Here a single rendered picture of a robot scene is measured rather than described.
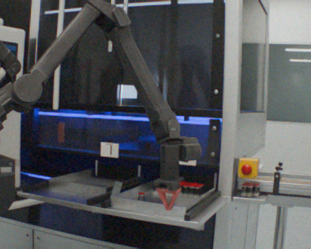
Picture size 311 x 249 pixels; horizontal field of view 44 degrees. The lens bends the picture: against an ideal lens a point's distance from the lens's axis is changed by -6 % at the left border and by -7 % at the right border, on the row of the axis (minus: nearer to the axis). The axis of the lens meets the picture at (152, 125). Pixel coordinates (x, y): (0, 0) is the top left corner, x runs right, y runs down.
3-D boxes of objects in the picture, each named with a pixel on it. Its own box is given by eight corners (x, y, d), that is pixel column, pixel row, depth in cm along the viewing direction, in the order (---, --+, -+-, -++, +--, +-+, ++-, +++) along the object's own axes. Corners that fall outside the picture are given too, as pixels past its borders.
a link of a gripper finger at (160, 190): (183, 207, 128) (184, 179, 127) (176, 213, 121) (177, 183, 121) (162, 205, 130) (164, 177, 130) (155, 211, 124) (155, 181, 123)
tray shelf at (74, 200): (83, 178, 190) (83, 174, 190) (231, 196, 163) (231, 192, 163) (16, 196, 145) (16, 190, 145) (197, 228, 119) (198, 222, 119)
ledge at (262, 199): (238, 194, 168) (239, 190, 168) (269, 197, 163) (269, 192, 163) (232, 201, 155) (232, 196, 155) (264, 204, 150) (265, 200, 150)
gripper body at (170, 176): (184, 183, 128) (184, 159, 127) (173, 189, 118) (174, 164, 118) (164, 181, 130) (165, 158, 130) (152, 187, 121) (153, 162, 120)
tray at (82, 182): (92, 176, 188) (92, 168, 187) (144, 183, 178) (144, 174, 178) (48, 187, 156) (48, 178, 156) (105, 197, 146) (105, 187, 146)
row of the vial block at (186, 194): (156, 192, 159) (156, 180, 158) (200, 197, 152) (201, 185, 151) (153, 193, 157) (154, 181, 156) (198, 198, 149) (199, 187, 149)
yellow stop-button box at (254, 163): (240, 174, 160) (241, 156, 159) (258, 176, 157) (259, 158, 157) (237, 177, 153) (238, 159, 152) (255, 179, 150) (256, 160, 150)
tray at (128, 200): (151, 189, 165) (151, 181, 164) (214, 196, 154) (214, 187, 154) (110, 206, 133) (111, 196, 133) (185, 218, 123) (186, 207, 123)
